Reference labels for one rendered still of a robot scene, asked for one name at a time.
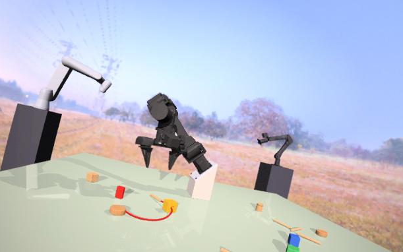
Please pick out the small red block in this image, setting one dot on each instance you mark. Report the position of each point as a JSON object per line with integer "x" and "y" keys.
{"x": 119, "y": 192}

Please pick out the yellow square block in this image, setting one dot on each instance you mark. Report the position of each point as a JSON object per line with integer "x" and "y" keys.
{"x": 167, "y": 204}

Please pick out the blue cube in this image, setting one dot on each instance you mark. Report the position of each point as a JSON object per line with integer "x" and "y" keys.
{"x": 293, "y": 239}

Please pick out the round wooden button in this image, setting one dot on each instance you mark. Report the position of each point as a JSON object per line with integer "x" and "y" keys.
{"x": 117, "y": 210}

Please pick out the small wooden cylinder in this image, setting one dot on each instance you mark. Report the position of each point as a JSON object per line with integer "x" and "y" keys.
{"x": 259, "y": 207}

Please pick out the orange flat disc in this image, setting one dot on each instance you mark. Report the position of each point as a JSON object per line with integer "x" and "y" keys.
{"x": 321, "y": 233}

